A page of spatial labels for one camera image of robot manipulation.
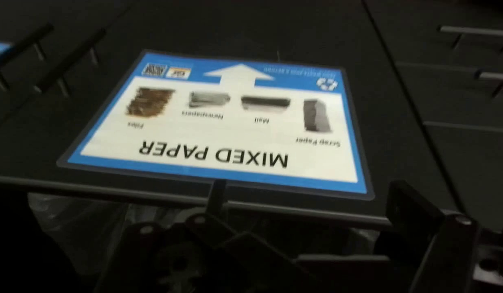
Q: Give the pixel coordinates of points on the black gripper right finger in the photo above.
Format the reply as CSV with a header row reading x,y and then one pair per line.
x,y
443,244

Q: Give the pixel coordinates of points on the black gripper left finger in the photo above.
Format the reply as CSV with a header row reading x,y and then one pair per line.
x,y
179,260

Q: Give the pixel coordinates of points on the blue sign downward arrow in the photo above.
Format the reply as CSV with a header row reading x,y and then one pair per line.
x,y
218,123

